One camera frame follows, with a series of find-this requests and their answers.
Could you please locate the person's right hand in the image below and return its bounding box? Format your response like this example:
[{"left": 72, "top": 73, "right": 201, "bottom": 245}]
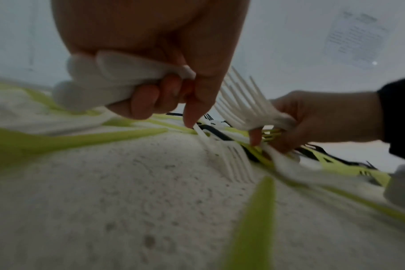
[{"left": 248, "top": 91, "right": 385, "bottom": 154}]

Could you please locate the person's left hand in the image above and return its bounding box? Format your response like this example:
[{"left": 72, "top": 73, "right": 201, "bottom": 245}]
[{"left": 50, "top": 0, "right": 250, "bottom": 129}]

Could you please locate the stack of white forks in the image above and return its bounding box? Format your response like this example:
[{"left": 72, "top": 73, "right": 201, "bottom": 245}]
[
  {"left": 51, "top": 51, "right": 198, "bottom": 112},
  {"left": 214, "top": 65, "right": 298, "bottom": 133}
]

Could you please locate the pile of plastic cutlery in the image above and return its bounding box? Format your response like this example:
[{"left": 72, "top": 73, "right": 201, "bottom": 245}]
[{"left": 0, "top": 79, "right": 405, "bottom": 270}]

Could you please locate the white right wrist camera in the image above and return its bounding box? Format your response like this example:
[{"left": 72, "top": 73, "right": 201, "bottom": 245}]
[{"left": 384, "top": 163, "right": 405, "bottom": 206}]

